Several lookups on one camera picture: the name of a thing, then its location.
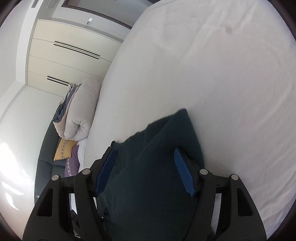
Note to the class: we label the white bed mattress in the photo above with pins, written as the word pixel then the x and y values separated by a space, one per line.
pixel 231 65

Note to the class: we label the folded beige duvet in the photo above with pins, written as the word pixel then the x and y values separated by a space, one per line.
pixel 74 115

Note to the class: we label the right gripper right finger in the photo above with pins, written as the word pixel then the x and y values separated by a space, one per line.
pixel 238 219

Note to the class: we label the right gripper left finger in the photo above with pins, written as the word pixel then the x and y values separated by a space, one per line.
pixel 66 208

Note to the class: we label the purple patterned pillow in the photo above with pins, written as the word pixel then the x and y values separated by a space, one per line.
pixel 72 164

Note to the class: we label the dark green sweater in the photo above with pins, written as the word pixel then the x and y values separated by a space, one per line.
pixel 145 196

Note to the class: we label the dark grey headboard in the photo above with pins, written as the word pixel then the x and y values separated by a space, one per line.
pixel 46 166

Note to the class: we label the cream wardrobe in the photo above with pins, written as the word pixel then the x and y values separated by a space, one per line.
pixel 61 54

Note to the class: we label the yellow patterned pillow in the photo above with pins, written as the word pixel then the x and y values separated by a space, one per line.
pixel 64 149

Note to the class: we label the wall light switch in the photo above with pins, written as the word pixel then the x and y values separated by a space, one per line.
pixel 89 21

